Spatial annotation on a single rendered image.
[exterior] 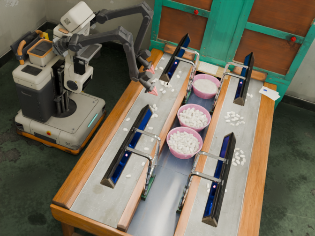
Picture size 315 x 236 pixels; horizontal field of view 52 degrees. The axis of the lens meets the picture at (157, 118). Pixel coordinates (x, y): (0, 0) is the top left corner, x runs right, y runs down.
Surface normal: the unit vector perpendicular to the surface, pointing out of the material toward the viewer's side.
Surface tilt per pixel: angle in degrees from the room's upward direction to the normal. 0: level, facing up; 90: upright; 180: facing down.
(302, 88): 90
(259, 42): 90
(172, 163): 0
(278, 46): 90
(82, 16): 42
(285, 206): 0
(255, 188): 0
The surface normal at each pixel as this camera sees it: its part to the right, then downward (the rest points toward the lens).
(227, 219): 0.12, -0.69
